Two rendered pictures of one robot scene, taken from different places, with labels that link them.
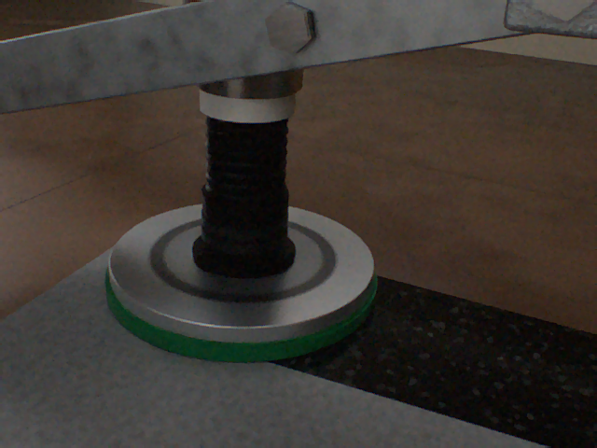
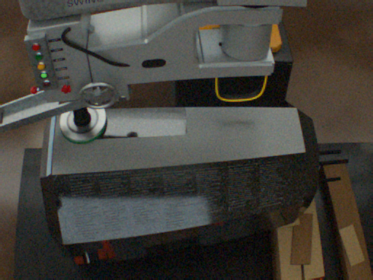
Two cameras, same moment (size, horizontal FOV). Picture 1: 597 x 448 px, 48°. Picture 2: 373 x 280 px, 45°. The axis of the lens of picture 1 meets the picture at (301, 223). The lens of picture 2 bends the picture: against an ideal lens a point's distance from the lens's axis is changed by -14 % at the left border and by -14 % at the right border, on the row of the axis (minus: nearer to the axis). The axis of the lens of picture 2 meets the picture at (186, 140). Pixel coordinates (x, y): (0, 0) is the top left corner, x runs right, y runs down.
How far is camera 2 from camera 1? 1.70 m
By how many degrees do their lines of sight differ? 37
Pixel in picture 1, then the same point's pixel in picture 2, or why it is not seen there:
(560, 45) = not seen: outside the picture
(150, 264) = (69, 130)
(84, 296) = (60, 138)
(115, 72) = (60, 111)
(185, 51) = (71, 107)
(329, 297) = (100, 124)
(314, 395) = (105, 142)
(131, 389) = (80, 153)
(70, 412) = (76, 160)
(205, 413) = (92, 152)
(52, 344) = (64, 150)
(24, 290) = not seen: outside the picture
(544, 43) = not seen: outside the picture
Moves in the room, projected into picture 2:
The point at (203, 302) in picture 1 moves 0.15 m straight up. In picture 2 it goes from (82, 134) to (77, 114)
